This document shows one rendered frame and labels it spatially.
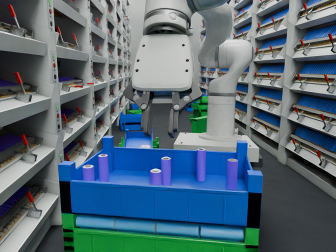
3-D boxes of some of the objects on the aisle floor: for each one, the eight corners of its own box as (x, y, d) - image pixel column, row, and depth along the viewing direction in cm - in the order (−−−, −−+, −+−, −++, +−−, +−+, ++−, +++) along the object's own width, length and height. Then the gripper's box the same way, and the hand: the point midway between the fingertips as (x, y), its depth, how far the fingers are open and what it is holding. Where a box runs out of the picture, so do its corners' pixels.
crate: (215, 136, 274) (216, 115, 270) (196, 142, 252) (196, 119, 248) (208, 135, 279) (209, 114, 275) (189, 140, 257) (189, 118, 254)
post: (97, 163, 196) (83, -135, 163) (94, 167, 187) (78, -148, 153) (67, 163, 195) (46, -137, 161) (63, 168, 186) (40, -149, 152)
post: (111, 138, 264) (103, -75, 231) (110, 141, 255) (101, -81, 222) (89, 139, 263) (78, -75, 230) (87, 141, 254) (74, -81, 221)
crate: (152, 161, 200) (152, 151, 196) (123, 161, 199) (122, 152, 195) (152, 137, 225) (152, 128, 221) (126, 137, 224) (125, 128, 220)
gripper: (115, 23, 49) (102, 129, 45) (214, 20, 47) (210, 132, 42) (127, 45, 56) (117, 138, 52) (213, 44, 54) (210, 142, 49)
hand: (160, 123), depth 48 cm, fingers open, 3 cm apart
